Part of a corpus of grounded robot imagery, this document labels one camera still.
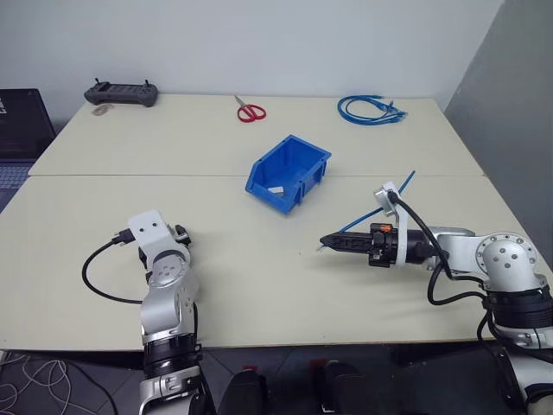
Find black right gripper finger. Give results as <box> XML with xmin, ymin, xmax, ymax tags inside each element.
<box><xmin>321</xmin><ymin>242</ymin><xmax>371</xmax><ymax>257</ymax></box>
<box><xmin>319</xmin><ymin>231</ymin><xmax>371</xmax><ymax>246</ymax></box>

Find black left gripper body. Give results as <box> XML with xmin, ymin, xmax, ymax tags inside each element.
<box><xmin>173</xmin><ymin>223</ymin><xmax>194</xmax><ymax>247</ymax></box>

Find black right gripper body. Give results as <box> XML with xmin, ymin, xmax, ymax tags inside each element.
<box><xmin>366</xmin><ymin>222</ymin><xmax>399</xmax><ymax>268</ymax></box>

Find blue plastic bin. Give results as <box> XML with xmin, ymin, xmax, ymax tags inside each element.
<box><xmin>244</xmin><ymin>134</ymin><xmax>334</xmax><ymax>217</ymax></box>

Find grey handheld controller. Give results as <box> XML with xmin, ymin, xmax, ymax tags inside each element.
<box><xmin>83</xmin><ymin>77</ymin><xmax>159</xmax><ymax>108</ymax></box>

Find dark rounded shape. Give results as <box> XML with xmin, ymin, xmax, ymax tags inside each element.
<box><xmin>217</xmin><ymin>366</ymin><xmax>270</xmax><ymax>415</ymax></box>

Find dark laptop computer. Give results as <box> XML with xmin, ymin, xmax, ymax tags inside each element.
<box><xmin>0</xmin><ymin>88</ymin><xmax>58</xmax><ymax>214</ymax></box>

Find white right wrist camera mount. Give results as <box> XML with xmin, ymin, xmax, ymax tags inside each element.
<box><xmin>372</xmin><ymin>180</ymin><xmax>410</xmax><ymax>270</ymax></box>

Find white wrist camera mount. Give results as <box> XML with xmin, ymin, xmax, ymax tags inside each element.
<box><xmin>127</xmin><ymin>209</ymin><xmax>181</xmax><ymax>260</ymax></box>
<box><xmin>372</xmin><ymin>180</ymin><xmax>410</xmax><ymax>270</ymax></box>

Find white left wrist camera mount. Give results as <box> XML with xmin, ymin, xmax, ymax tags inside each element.
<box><xmin>127</xmin><ymin>209</ymin><xmax>181</xmax><ymax>260</ymax></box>

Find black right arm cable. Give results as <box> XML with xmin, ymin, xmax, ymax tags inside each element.
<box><xmin>387</xmin><ymin>191</ymin><xmax>493</xmax><ymax>307</ymax></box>

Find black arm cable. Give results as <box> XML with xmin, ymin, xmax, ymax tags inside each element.
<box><xmin>387</xmin><ymin>191</ymin><xmax>493</xmax><ymax>307</ymax></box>
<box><xmin>81</xmin><ymin>228</ymin><xmax>146</xmax><ymax>305</ymax></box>

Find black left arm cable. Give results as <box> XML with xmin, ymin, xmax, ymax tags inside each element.
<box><xmin>81</xmin><ymin>228</ymin><xmax>146</xmax><ymax>305</ymax></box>

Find blue network cable bundle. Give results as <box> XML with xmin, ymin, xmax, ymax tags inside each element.
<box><xmin>337</xmin><ymin>93</ymin><xmax>410</xmax><ymax>127</ymax></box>

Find red handled scissors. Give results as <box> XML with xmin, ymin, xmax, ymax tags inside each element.
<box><xmin>233</xmin><ymin>94</ymin><xmax>267</xmax><ymax>124</ymax></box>

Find thin white floor cord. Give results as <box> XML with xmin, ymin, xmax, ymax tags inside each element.
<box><xmin>0</xmin><ymin>350</ymin><xmax>75</xmax><ymax>415</ymax></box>

